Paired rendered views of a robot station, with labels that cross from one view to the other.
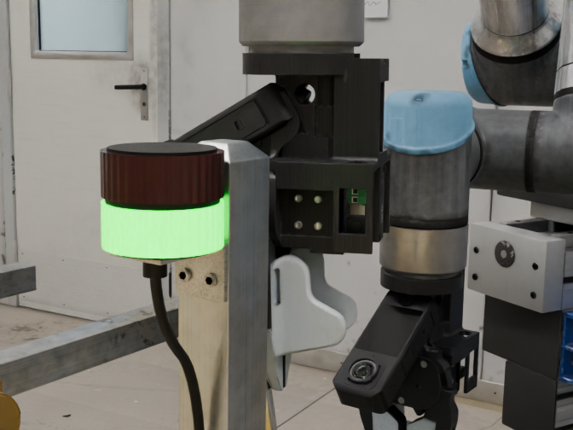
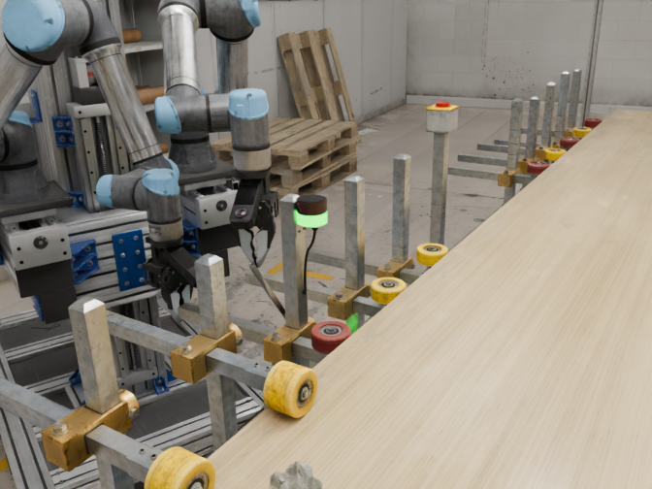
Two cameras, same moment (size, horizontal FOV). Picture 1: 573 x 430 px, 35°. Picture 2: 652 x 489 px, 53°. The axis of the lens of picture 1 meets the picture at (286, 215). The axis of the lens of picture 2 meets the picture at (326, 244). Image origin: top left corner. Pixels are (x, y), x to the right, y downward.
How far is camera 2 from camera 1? 1.39 m
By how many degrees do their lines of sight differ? 88
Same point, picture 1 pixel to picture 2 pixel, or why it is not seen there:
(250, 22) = (263, 163)
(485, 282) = (30, 261)
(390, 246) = (173, 231)
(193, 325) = (298, 244)
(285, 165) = (271, 199)
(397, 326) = (185, 256)
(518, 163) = not seen: hidden behind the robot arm
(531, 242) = (56, 230)
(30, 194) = not seen: outside the picture
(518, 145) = not seen: hidden behind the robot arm
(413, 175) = (177, 202)
